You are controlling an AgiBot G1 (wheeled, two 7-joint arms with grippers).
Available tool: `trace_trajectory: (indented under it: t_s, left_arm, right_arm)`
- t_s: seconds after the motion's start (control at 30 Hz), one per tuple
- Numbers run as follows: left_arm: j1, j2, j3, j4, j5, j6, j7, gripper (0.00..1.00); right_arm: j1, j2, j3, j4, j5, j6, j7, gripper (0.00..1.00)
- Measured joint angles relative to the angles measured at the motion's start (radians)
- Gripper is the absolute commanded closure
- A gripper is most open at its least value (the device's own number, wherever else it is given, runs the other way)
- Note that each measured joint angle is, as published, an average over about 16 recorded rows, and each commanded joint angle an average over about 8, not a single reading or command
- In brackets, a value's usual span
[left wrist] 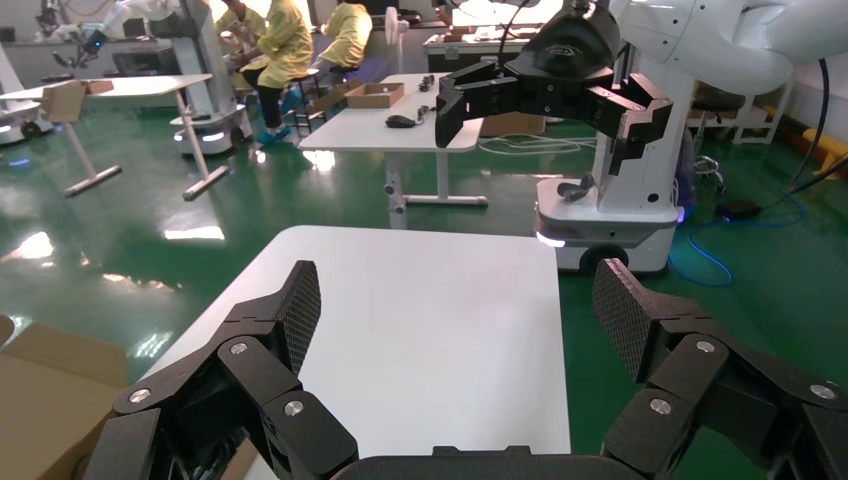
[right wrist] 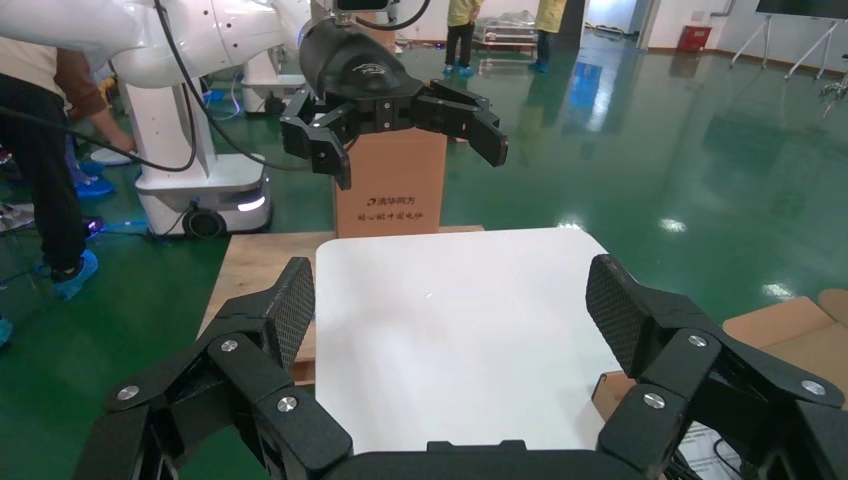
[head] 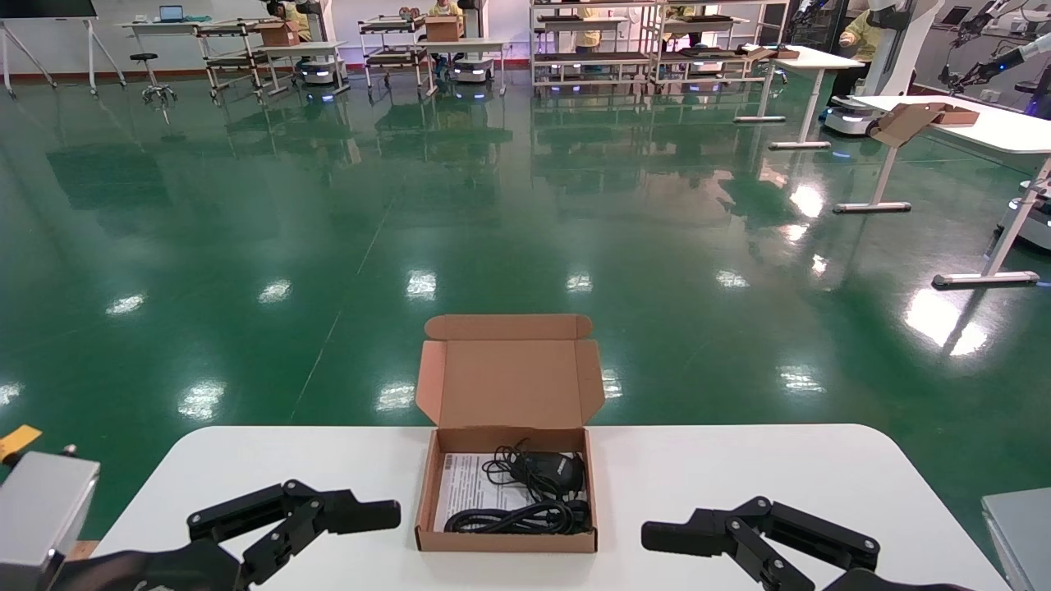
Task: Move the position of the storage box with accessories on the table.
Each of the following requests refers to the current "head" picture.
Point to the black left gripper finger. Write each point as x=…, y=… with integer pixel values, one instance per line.
x=361, y=515

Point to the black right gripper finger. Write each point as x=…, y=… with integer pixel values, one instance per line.
x=673, y=538

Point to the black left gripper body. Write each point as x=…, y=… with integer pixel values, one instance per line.
x=148, y=570

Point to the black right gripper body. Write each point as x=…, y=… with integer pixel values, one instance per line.
x=870, y=583

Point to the cardboard storage box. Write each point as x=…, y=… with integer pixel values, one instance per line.
x=509, y=377

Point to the open brown cardboard box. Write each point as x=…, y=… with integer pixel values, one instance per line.
x=903, y=123

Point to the white printed paper manual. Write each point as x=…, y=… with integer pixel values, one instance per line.
x=464, y=484

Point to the white table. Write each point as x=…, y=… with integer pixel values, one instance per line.
x=300, y=48
x=468, y=43
x=1010, y=127
x=821, y=59

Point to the metal shelf rack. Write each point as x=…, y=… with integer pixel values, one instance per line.
x=591, y=57
x=706, y=53

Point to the person in yellow coat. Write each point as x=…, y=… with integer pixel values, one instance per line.
x=862, y=37
x=297, y=23
x=447, y=10

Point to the black round stool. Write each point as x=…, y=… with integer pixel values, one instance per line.
x=1030, y=84
x=144, y=57

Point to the white desk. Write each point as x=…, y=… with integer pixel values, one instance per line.
x=148, y=26

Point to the open laptop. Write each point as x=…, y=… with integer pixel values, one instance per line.
x=172, y=13

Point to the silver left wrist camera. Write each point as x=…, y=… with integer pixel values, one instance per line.
x=41, y=517

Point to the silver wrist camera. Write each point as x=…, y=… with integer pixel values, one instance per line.
x=41, y=517
x=1026, y=533

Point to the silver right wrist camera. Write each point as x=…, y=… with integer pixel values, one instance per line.
x=1026, y=533

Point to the metal frame cart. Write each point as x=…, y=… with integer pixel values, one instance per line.
x=394, y=57
x=234, y=60

